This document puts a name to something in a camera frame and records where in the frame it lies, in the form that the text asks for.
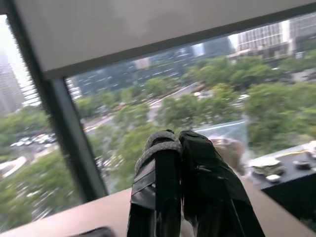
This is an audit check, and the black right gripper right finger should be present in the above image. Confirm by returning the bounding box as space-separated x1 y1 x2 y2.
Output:
178 129 266 237

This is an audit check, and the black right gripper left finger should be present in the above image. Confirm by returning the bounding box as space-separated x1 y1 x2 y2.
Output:
127 130 184 237

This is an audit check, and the grey braided drawstring cord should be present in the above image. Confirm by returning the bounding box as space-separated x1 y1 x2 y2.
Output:
134 129 184 175

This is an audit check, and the translucent drawstring bag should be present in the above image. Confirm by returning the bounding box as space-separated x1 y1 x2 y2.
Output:
192 119 249 173

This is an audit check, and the grey-brown fuzzy towel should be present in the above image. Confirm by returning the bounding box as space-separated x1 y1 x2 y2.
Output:
209 137 246 175

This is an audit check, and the green and white packet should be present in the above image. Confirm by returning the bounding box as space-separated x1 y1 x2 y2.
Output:
251 156 286 177

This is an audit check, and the dark flat rounded thing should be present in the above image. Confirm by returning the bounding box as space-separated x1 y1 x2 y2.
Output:
70 226 115 237

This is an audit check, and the black cabinet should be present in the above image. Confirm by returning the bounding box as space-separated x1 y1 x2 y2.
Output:
246 143 316 227

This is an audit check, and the small dark round thing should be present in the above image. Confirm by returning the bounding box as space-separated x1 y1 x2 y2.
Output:
293 159 312 171

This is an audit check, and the white roller blind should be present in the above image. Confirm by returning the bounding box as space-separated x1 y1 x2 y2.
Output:
11 0 316 80

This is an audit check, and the dark window frame post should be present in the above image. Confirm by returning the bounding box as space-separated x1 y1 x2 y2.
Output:
0 0 110 203

